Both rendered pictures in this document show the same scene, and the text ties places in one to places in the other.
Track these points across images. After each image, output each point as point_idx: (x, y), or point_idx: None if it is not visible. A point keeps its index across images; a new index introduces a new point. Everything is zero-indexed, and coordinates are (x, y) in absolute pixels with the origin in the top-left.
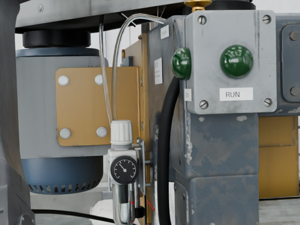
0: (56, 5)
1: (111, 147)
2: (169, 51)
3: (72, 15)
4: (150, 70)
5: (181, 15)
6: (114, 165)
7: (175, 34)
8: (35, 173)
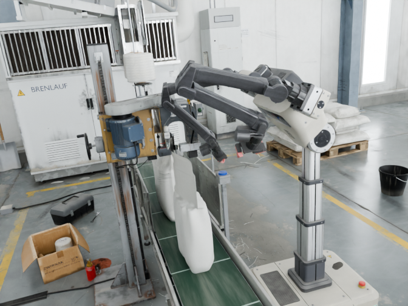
0: (145, 104)
1: None
2: (186, 109)
3: (150, 106)
4: (165, 115)
5: (186, 103)
6: (171, 134)
7: (190, 106)
8: (138, 151)
